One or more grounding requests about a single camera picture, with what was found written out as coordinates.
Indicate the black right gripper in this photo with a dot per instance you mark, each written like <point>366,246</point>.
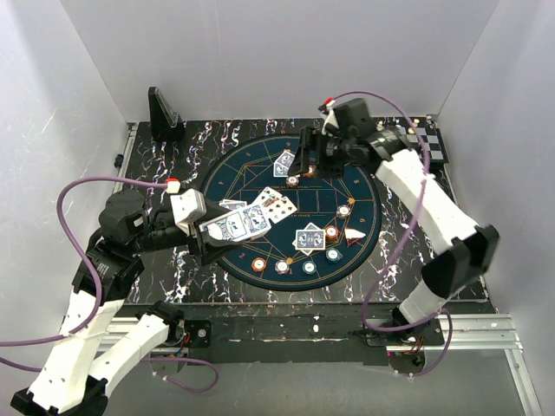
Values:
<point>310,141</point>

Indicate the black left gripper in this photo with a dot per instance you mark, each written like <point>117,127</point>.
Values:
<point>212,250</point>

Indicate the orange chips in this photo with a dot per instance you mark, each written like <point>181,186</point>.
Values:
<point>331,233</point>
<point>309,173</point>

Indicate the blue white chips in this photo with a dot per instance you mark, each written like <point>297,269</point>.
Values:
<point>343,211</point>
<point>293,181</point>

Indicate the blue playing card box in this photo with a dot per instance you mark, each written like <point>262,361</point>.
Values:
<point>229,227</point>

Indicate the dealt face-down playing card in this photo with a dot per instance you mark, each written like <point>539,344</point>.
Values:
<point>232,204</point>

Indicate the deck of playing cards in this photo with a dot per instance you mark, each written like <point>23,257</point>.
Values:
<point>254,219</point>

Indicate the orange poker chip stack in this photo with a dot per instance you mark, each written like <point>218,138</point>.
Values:
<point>258,264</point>

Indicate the blue white poker chip stack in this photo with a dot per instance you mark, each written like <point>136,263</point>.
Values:
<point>282,267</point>

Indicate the green chips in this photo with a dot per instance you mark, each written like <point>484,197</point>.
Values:
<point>333,255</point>

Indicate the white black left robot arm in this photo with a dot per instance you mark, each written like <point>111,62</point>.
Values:
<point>76,379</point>

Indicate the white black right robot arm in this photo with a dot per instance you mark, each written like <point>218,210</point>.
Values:
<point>400,159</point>

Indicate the round blue poker mat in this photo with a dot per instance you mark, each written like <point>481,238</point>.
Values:
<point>351,204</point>

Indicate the green poker chip stack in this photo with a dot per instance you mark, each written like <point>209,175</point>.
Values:
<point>309,268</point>

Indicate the black white chess board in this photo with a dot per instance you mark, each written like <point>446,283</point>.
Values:
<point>431,136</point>

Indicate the black card holder stand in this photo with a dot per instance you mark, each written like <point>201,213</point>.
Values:
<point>166,124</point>

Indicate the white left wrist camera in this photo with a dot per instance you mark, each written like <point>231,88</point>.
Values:
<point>187,208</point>

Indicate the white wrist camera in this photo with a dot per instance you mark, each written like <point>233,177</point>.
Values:
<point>187,208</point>
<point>329,121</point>

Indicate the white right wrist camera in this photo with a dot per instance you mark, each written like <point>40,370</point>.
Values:
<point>329,121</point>

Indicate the aluminium rail frame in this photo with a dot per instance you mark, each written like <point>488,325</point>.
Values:
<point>287,346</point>

